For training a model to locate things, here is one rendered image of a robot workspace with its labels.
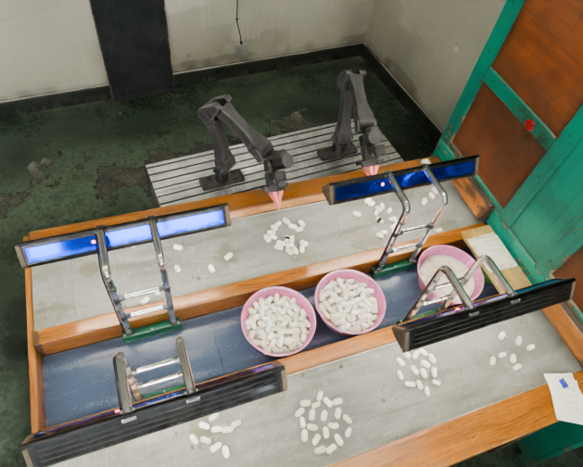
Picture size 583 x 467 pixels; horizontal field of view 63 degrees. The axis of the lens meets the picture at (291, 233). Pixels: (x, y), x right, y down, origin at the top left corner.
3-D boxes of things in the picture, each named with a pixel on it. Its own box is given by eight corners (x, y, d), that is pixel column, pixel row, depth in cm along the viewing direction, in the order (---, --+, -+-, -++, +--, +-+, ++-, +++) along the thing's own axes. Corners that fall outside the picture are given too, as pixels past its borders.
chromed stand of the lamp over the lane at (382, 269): (353, 242, 202) (380, 169, 167) (394, 232, 208) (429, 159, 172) (372, 278, 192) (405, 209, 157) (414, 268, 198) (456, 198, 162)
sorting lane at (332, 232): (31, 263, 174) (30, 260, 172) (447, 178, 225) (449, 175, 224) (35, 336, 158) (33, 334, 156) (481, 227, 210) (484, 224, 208)
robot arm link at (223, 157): (237, 167, 208) (220, 100, 185) (228, 175, 204) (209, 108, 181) (226, 163, 211) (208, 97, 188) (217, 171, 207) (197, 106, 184)
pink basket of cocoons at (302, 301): (232, 309, 177) (232, 296, 170) (297, 291, 185) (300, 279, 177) (252, 375, 163) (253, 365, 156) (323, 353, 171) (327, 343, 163)
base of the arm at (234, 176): (246, 168, 211) (240, 157, 214) (202, 179, 204) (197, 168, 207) (245, 180, 217) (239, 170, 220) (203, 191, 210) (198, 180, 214)
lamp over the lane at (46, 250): (21, 247, 141) (13, 233, 135) (225, 208, 159) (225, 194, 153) (22, 270, 137) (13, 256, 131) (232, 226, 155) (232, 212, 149)
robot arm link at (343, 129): (350, 145, 224) (359, 75, 206) (337, 145, 223) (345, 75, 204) (347, 139, 229) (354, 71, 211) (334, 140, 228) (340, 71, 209)
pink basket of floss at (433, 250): (401, 294, 190) (409, 282, 182) (422, 247, 205) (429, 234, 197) (464, 325, 184) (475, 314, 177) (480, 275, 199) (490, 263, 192)
